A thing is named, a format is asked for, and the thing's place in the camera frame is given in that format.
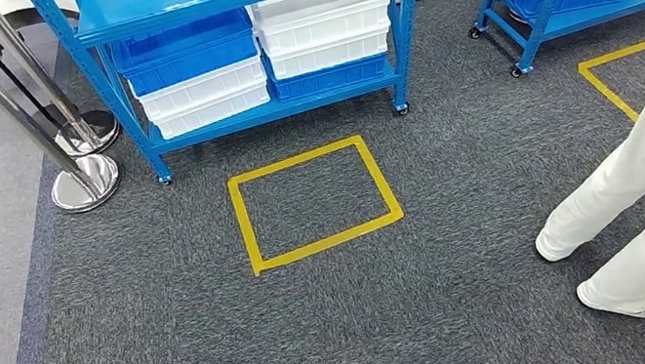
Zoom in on yellow floor tape outline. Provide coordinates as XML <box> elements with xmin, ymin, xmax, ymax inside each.
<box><xmin>222</xmin><ymin>128</ymin><xmax>413</xmax><ymax>281</ymax></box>
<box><xmin>574</xmin><ymin>39</ymin><xmax>645</xmax><ymax>132</ymax></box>

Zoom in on dark stanchion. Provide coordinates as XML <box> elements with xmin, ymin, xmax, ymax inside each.
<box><xmin>0</xmin><ymin>0</ymin><xmax>126</xmax><ymax>173</ymax></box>

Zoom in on chrome stanchion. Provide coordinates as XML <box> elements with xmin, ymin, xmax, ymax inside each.
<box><xmin>0</xmin><ymin>0</ymin><xmax>128</xmax><ymax>228</ymax></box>

